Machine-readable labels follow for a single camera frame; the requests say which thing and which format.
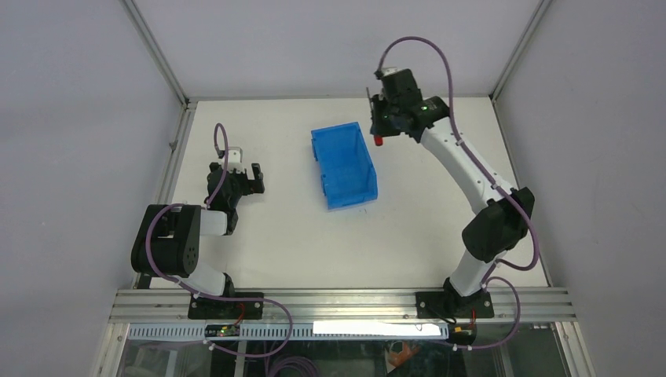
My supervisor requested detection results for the red handled black screwdriver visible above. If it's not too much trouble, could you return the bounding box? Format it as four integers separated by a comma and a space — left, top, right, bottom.
365, 87, 385, 146

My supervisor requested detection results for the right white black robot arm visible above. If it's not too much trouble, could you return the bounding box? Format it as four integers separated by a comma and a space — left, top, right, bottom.
369, 68, 535, 298

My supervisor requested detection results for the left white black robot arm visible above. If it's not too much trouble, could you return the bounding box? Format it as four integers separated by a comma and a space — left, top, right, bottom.
130, 162, 265, 298

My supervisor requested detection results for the blue plastic storage bin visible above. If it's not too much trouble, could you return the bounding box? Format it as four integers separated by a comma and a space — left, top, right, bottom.
311, 122, 379, 210

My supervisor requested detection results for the small green circuit board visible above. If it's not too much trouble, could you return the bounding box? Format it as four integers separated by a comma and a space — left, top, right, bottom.
204, 324, 240, 338

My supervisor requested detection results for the orange object under table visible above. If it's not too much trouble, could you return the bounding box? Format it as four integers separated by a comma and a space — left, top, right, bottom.
385, 341, 420, 368

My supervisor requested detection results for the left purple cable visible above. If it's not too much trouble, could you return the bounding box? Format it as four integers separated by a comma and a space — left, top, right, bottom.
145, 123, 294, 360

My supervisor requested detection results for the purple cable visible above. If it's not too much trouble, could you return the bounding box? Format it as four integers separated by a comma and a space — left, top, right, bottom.
377, 36, 542, 350
145, 123, 294, 360

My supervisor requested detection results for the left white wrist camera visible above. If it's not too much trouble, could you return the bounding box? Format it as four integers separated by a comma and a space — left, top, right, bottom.
218, 147, 246, 174

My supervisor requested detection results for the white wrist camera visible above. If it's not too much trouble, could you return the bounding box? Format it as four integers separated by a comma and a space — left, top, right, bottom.
218, 147, 246, 174
374, 67, 401, 80

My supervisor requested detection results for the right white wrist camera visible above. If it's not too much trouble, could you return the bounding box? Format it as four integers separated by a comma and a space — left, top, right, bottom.
374, 67, 401, 80

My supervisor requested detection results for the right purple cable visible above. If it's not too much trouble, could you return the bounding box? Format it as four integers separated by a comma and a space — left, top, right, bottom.
377, 36, 542, 350

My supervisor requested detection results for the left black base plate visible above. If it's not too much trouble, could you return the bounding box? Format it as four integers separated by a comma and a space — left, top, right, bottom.
187, 291, 264, 321

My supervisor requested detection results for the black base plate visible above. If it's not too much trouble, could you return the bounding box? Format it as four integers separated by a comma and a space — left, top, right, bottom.
415, 290, 495, 320
187, 291, 264, 321

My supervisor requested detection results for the white slotted cable duct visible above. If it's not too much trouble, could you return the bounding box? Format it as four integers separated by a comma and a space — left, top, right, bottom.
128, 320, 448, 342

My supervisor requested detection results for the aluminium front rail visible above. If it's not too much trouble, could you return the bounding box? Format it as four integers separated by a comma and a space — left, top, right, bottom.
108, 287, 577, 324

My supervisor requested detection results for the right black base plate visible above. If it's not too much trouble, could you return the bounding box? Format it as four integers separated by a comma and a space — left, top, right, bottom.
415, 290, 495, 320

